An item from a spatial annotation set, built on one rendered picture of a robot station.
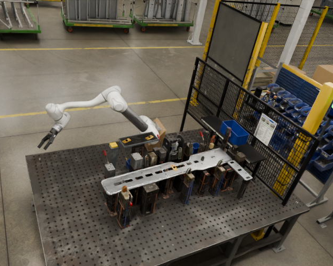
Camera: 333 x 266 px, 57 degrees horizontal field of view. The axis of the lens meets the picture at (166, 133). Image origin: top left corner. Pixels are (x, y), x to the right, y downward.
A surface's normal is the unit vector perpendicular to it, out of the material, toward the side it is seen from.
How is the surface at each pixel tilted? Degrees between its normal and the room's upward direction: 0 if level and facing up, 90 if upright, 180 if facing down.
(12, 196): 0
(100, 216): 0
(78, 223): 0
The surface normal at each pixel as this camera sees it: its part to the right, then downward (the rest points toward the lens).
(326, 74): -0.91, 0.09
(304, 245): 0.16, -0.81
